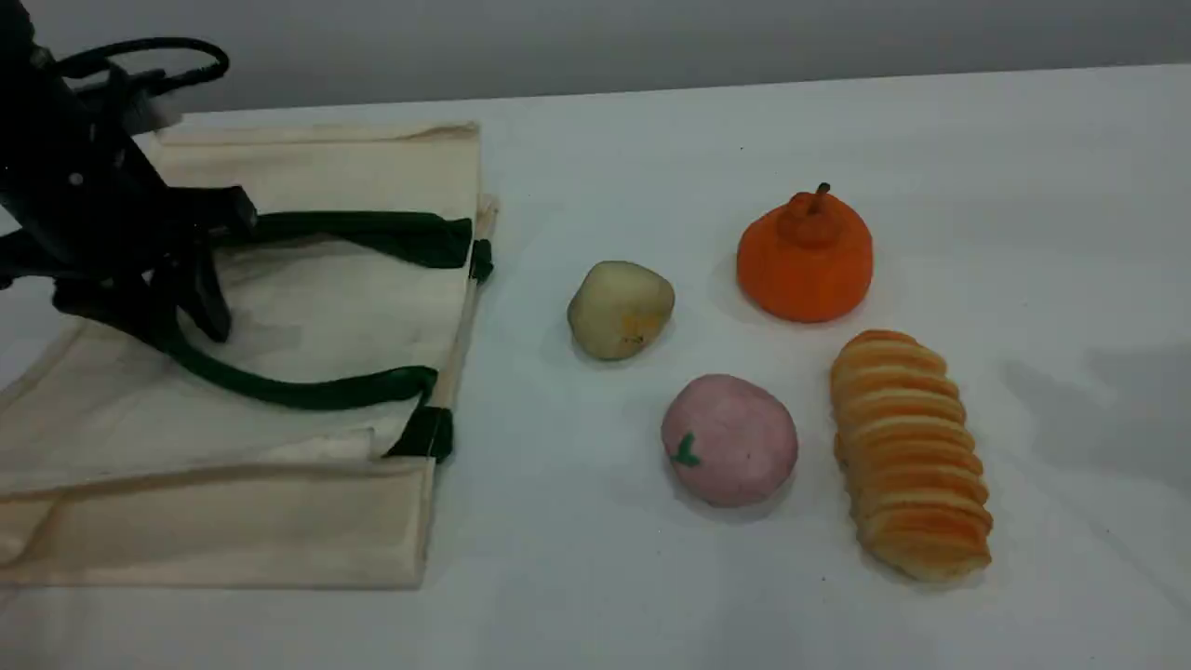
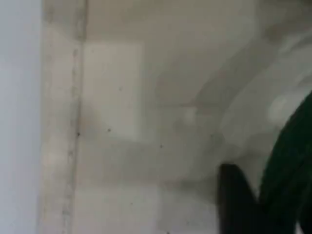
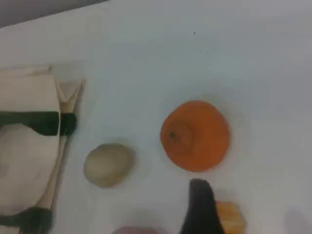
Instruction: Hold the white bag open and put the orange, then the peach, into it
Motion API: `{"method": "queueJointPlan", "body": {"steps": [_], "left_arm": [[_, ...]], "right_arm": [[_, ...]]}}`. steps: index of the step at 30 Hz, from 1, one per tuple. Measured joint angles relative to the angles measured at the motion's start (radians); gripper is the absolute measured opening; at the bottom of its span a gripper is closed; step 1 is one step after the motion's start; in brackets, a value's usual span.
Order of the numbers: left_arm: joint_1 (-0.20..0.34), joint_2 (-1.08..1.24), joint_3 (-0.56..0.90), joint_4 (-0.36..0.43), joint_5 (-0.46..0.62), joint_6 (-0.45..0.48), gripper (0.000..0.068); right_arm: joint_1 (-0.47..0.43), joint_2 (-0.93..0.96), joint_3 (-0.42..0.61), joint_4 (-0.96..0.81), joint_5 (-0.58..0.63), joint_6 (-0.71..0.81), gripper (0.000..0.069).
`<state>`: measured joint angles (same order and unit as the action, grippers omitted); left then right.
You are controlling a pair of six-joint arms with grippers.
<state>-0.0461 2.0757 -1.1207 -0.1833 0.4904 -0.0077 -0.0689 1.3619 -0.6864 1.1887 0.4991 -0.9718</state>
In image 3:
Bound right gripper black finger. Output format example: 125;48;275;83
179;178;226;234

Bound orange toy fruit with stem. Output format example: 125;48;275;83
160;99;231;173

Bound white canvas bag green handles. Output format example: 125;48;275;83
0;64;86;234

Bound ridged golden toy bread loaf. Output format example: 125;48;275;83
215;200;247;234

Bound pale yellow toy potato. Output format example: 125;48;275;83
83;143;134;188

